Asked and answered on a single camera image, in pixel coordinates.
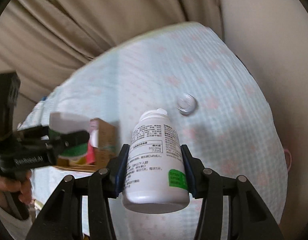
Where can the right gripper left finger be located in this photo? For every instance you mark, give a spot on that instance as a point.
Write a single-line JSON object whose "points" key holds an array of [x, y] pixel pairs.
{"points": [[61, 216]]}

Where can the beige curtain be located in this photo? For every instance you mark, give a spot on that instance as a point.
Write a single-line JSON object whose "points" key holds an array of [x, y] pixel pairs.
{"points": [[45, 41]]}

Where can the green and white bottle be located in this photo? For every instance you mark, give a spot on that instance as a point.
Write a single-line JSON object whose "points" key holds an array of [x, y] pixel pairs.
{"points": [[75, 128]]}

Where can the white pill bottle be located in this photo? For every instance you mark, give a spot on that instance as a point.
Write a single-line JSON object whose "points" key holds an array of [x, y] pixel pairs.
{"points": [[155, 180]]}

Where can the cardboard box with pink flaps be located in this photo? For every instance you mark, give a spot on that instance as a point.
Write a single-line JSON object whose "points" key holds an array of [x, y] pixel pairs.
{"points": [[103, 139]]}

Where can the silver tin can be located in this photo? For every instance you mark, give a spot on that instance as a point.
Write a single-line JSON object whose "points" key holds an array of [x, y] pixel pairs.
{"points": [[186, 104]]}

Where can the red carton box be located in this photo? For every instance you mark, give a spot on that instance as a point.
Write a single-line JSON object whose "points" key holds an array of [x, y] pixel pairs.
{"points": [[90, 155]]}

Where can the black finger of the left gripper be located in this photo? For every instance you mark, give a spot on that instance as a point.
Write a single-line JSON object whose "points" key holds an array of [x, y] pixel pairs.
{"points": [[56, 139]]}

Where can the blue checked bed cover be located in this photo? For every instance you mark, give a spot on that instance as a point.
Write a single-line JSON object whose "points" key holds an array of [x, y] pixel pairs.
{"points": [[232, 129]]}

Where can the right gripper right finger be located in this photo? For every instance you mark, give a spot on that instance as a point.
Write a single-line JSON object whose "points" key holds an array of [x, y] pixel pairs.
{"points": [[233, 202]]}

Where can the person's left hand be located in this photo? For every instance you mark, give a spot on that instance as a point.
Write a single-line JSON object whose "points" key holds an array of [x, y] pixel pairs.
{"points": [[9, 185]]}

